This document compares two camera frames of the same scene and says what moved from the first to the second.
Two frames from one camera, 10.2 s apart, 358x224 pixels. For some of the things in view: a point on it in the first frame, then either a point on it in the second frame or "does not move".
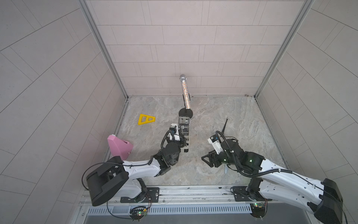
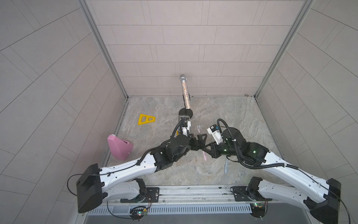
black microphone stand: (185, 112) does not move
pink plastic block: (119, 147) does not move
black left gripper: (182, 143) -> (196, 147)
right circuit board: (257, 209) does not move
